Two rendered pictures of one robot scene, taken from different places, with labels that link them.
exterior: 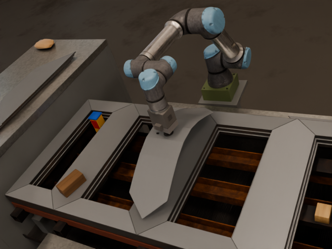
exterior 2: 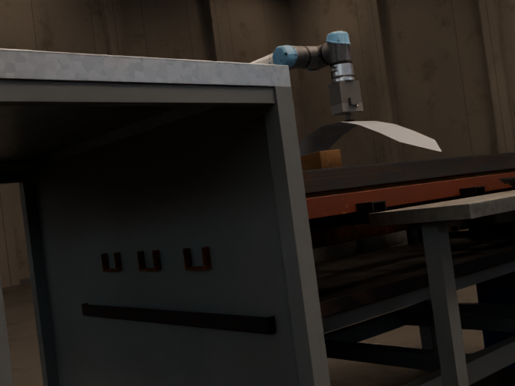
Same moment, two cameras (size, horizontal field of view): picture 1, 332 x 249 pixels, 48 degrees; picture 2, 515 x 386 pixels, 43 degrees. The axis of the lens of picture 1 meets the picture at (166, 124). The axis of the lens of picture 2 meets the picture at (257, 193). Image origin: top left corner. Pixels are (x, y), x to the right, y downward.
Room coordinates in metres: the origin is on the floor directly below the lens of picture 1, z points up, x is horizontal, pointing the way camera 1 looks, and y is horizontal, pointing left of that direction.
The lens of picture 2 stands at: (1.14, 2.18, 0.80)
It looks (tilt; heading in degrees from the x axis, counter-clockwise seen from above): 1 degrees up; 281
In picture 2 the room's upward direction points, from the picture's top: 7 degrees counter-clockwise
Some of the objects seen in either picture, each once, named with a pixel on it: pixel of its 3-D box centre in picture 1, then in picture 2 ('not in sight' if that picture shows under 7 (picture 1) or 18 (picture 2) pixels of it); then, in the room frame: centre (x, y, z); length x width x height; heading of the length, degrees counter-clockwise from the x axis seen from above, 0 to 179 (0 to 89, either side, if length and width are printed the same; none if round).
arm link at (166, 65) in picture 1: (160, 70); (315, 57); (1.30, -0.05, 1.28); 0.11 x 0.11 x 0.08; 48
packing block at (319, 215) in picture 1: (323, 213); not in sight; (0.77, -0.43, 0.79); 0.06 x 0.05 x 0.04; 141
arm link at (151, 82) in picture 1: (151, 85); (338, 49); (1.22, 0.00, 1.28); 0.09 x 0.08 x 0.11; 138
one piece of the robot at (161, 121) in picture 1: (160, 117); (346, 95); (1.21, 0.01, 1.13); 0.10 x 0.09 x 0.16; 130
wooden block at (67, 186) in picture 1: (71, 183); (319, 162); (1.29, 0.50, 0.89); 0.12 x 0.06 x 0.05; 124
